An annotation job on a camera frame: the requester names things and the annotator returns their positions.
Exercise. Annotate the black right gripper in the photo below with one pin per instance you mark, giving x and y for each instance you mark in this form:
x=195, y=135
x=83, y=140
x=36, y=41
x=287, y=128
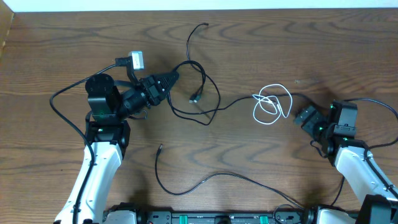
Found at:
x=308, y=125

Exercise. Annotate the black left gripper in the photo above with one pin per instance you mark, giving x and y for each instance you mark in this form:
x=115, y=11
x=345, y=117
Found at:
x=153, y=94

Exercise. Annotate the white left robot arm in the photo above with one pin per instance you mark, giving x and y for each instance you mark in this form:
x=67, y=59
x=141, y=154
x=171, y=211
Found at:
x=106, y=138

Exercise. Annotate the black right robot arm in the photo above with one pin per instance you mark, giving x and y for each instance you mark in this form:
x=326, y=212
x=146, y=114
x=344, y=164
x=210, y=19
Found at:
x=335, y=132

